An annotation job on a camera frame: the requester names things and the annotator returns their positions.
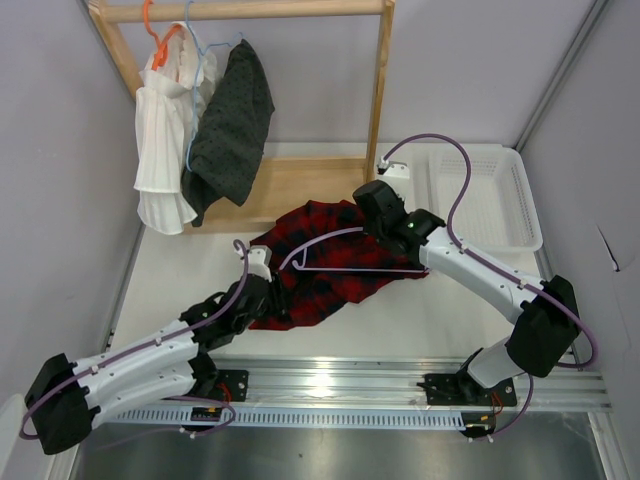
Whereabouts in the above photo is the lilac plastic hanger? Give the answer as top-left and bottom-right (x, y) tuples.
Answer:
(251, 225), (427, 277)

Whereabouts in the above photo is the red plaid skirt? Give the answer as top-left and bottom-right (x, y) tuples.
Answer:
(250, 200), (427, 331)

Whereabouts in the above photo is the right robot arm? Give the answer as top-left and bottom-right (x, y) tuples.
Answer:
(353, 180), (581, 405)

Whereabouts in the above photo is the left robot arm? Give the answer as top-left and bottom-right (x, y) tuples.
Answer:
(20, 274), (291, 455)

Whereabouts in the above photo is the light blue hanger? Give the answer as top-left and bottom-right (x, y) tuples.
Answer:
(184, 1), (244, 172)

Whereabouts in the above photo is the orange hanger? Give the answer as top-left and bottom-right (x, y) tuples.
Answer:
(142, 0), (183, 71)

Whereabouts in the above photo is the wooden clothes rack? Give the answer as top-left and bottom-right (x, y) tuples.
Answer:
(87, 1), (395, 234)

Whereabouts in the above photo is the white plastic basket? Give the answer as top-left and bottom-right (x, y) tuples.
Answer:
(425, 144), (543, 254)

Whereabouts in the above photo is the dark dotted garment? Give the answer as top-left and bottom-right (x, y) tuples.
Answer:
(181, 40), (275, 228)

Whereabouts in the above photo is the white pleated garment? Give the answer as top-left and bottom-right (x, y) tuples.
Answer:
(134, 22), (196, 235)

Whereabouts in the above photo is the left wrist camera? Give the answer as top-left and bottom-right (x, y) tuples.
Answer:
(248, 245), (273, 282)

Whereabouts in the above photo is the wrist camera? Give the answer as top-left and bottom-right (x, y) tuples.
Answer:
(248, 245), (273, 282)
(376, 157), (411, 183)

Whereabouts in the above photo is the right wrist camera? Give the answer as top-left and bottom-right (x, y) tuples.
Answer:
(376, 157), (411, 183)

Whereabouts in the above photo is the aluminium mounting rail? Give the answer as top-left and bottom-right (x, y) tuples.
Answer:
(211, 352), (612, 412)

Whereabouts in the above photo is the slotted cable duct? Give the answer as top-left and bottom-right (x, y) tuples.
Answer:
(111, 403), (466, 431)

